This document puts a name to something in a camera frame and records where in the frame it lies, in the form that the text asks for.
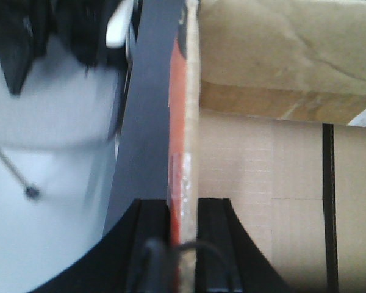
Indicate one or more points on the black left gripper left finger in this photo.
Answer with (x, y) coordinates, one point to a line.
(131, 257)

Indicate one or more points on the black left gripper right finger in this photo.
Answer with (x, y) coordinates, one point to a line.
(219, 225)

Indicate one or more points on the red printed cardboard box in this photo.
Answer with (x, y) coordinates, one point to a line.
(183, 160)

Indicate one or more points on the plain brown cardboard box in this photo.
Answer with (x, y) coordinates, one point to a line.
(289, 60)

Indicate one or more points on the white robot body shell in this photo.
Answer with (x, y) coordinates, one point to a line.
(63, 72)

